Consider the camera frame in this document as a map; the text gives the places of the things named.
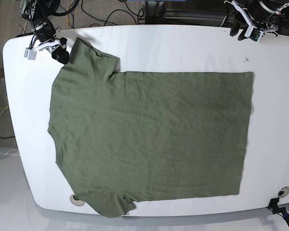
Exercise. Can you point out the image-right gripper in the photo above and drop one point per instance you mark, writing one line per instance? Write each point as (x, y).
(253, 14)

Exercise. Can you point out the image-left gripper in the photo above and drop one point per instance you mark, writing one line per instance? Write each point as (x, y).
(44, 32)

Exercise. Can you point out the olive green T-shirt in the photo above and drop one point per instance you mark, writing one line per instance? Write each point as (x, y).
(128, 137)

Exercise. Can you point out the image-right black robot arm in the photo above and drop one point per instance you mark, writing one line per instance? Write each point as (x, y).
(281, 20)

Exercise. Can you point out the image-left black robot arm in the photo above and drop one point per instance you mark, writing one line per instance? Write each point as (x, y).
(36, 12)

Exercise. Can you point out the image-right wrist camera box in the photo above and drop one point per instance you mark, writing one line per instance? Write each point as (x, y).
(256, 35)

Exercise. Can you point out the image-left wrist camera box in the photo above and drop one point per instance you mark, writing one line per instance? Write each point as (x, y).
(30, 54)

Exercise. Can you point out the aluminium frame rail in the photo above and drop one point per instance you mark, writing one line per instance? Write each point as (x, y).
(188, 12)

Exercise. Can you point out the left table cable grommet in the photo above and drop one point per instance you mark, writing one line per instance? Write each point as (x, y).
(75, 201)

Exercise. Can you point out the table cable grommet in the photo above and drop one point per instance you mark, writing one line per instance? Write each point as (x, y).
(75, 201)
(283, 192)

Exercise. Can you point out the right table cable grommet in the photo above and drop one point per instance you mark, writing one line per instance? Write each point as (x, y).
(283, 192)

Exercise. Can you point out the black clamp with cable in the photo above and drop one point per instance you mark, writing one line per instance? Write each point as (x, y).
(275, 209)

